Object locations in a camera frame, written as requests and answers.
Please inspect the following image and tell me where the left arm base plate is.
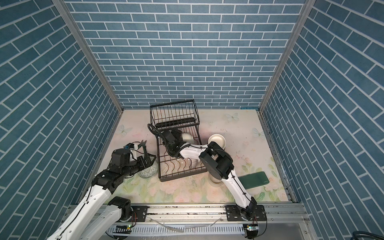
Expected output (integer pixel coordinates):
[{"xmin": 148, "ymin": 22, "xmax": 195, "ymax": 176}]
[{"xmin": 131, "ymin": 206, "xmax": 149, "ymax": 224}]

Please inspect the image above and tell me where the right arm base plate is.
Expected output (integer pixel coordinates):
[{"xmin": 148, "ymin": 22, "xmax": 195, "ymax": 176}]
[{"xmin": 225, "ymin": 205, "xmax": 267, "ymax": 222}]

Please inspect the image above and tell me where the left controller board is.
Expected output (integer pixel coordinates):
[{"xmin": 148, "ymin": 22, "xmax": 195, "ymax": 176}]
[{"xmin": 113, "ymin": 225, "xmax": 133, "ymax": 235}]

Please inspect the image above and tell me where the green rimmed striped bowl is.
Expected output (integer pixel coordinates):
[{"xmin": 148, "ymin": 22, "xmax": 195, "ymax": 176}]
[{"xmin": 138, "ymin": 161, "xmax": 159, "ymax": 179}]

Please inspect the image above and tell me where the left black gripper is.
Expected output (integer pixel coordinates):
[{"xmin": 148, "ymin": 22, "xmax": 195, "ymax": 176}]
[{"xmin": 121, "ymin": 152, "xmax": 157, "ymax": 179}]

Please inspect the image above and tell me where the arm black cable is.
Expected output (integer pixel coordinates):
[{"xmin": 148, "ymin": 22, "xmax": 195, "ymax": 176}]
[
  {"xmin": 56, "ymin": 140, "xmax": 151, "ymax": 240},
  {"xmin": 146, "ymin": 122, "xmax": 256, "ymax": 208}
]

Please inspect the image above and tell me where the black wire dish rack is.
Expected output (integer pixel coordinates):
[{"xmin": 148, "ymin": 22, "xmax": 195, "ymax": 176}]
[{"xmin": 150, "ymin": 100, "xmax": 207, "ymax": 182}]

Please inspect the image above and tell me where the controller board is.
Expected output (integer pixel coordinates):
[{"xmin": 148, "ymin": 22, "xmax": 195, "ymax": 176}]
[
  {"xmin": 113, "ymin": 225, "xmax": 133, "ymax": 235},
  {"xmin": 243, "ymin": 224, "xmax": 260, "ymax": 240}
]

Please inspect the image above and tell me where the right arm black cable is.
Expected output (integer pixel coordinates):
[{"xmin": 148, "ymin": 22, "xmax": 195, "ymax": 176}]
[{"xmin": 146, "ymin": 122, "xmax": 256, "ymax": 208}]

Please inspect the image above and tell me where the green sponge pad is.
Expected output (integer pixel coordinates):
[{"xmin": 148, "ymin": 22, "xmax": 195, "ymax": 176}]
[{"xmin": 239, "ymin": 172, "xmax": 270, "ymax": 190}]

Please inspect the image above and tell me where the right controller board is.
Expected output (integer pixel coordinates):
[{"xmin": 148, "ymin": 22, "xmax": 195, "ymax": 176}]
[{"xmin": 243, "ymin": 224, "xmax": 260, "ymax": 240}]

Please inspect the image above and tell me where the cream ceramic bowl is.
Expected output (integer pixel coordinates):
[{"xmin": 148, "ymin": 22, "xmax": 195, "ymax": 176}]
[{"xmin": 182, "ymin": 133, "xmax": 195, "ymax": 144}]

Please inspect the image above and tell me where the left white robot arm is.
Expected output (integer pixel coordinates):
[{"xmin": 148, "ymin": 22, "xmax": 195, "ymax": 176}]
[{"xmin": 49, "ymin": 141, "xmax": 156, "ymax": 240}]

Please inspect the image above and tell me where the plain white ceramic bowl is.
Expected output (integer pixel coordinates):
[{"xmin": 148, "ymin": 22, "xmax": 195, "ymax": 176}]
[{"xmin": 208, "ymin": 134, "xmax": 227, "ymax": 150}]

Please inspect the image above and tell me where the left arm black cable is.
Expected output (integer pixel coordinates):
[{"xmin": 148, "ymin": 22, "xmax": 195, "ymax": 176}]
[{"xmin": 56, "ymin": 140, "xmax": 151, "ymax": 240}]

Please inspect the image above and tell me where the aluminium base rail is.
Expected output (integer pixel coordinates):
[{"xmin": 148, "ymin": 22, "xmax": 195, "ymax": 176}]
[{"xmin": 104, "ymin": 203, "xmax": 312, "ymax": 239}]

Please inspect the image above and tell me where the brown striped ceramic bowl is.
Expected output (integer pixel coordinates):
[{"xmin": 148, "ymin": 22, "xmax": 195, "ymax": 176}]
[{"xmin": 182, "ymin": 158, "xmax": 199, "ymax": 171}]

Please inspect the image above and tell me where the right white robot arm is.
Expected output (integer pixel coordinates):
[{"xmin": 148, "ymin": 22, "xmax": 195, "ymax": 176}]
[{"xmin": 160, "ymin": 129, "xmax": 258, "ymax": 221}]

